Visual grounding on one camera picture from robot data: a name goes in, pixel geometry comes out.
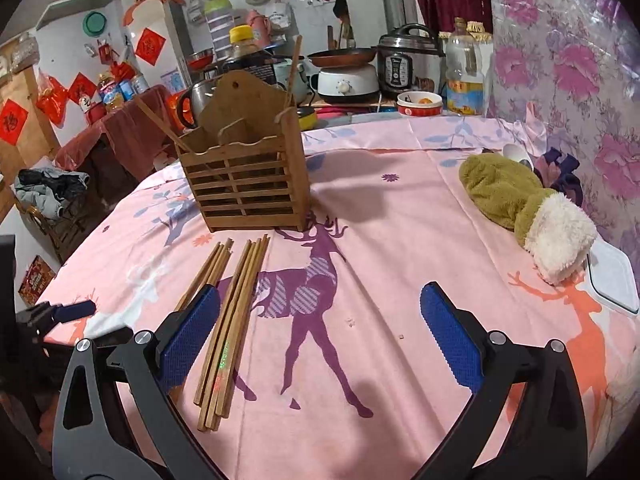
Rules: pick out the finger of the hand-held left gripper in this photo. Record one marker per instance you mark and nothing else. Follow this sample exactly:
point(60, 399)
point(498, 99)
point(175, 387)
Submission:
point(75, 311)

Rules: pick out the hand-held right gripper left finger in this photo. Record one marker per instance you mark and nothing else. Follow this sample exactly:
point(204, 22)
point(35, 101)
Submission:
point(192, 330)

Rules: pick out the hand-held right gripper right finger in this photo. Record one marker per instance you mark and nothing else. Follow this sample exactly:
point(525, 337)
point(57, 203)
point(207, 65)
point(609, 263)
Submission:
point(450, 335)

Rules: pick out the pile of wooden chopsticks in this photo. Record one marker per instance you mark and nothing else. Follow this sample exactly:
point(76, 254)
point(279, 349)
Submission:
point(231, 320)

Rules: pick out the wooden utensil holder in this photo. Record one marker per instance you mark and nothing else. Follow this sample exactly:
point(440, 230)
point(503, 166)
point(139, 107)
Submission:
point(240, 180)

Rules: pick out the red printed box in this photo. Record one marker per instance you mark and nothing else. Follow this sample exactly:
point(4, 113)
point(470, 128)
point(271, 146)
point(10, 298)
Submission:
point(35, 280)

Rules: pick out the wooden chair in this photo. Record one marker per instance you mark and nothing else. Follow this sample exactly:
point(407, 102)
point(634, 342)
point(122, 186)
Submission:
point(60, 232)

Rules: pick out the pink deer print tablecloth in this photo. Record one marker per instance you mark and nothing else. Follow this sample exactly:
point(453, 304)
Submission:
point(390, 260)

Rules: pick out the pile of dark clothes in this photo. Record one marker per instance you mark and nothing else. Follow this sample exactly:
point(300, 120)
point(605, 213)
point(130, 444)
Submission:
point(47, 185)

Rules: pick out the olive and white plush toy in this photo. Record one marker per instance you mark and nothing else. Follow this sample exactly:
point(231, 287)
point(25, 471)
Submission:
point(500, 195)

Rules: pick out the red diamond paper decoration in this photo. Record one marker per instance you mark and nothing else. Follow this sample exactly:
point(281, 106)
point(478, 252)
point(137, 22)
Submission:
point(148, 46)
point(12, 121)
point(82, 88)

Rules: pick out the clear plastic container lid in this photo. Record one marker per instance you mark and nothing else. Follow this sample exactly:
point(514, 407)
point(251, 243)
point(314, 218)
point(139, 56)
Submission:
point(612, 280)

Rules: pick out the red cloth covered side table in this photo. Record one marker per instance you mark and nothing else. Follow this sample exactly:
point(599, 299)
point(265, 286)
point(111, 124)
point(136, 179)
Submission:
point(125, 130)

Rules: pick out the white spoon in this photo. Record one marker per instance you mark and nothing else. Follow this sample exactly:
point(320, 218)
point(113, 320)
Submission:
point(515, 154)

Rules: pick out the dark purple cloth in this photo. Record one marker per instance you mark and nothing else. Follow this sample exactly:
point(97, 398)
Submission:
point(562, 175)

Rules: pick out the long wooden chopstick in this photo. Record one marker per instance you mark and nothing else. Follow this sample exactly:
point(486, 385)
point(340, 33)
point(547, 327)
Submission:
point(295, 67)
point(160, 122)

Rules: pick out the yellow cooking oil bottle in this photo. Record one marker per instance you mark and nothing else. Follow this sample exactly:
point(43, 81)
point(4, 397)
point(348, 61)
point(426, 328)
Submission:
point(109, 91)

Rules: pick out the red and white bowl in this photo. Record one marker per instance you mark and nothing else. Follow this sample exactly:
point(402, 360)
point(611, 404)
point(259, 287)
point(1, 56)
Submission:
point(419, 106)

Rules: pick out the stainless steel kettle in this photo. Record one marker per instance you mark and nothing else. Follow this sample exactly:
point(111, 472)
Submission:
point(201, 97)

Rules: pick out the grey can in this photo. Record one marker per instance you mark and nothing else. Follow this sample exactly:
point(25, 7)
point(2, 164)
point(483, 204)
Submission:
point(140, 84)

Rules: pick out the yellow saucepan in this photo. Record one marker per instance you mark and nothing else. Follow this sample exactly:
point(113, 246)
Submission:
point(307, 119)

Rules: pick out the white refrigerator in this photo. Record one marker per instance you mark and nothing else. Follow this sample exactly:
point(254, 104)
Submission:
point(147, 76)

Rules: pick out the red hanging ornament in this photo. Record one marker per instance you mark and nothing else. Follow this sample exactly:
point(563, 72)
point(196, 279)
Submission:
point(109, 57)

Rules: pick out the clear plastic oil bottle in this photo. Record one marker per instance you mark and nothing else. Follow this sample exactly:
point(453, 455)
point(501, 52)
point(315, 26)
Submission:
point(465, 75)

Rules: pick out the white electric cooker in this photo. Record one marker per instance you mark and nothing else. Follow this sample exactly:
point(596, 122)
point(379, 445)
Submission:
point(347, 85)

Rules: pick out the red basin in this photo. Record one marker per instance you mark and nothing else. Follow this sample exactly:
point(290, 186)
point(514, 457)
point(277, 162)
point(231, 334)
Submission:
point(200, 58)

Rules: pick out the steel pressure cooker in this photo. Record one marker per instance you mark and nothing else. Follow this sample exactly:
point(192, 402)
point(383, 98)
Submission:
point(402, 65)

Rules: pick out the teal plate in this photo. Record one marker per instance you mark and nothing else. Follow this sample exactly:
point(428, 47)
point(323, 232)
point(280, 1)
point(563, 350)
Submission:
point(95, 23)

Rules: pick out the yellow lid jar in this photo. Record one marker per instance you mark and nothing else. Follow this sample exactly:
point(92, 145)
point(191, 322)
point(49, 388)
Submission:
point(245, 42)

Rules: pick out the brown frying pan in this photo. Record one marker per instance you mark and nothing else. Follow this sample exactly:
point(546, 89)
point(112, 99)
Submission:
point(345, 56)

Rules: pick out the green stacked food container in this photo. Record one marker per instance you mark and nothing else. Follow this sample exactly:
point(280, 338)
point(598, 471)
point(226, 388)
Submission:
point(218, 25)

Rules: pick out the pink thermos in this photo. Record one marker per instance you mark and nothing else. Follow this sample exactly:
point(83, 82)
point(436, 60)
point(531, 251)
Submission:
point(257, 25)

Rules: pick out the floral foil wall sheet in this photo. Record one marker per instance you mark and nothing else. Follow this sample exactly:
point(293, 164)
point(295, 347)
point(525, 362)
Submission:
point(565, 60)

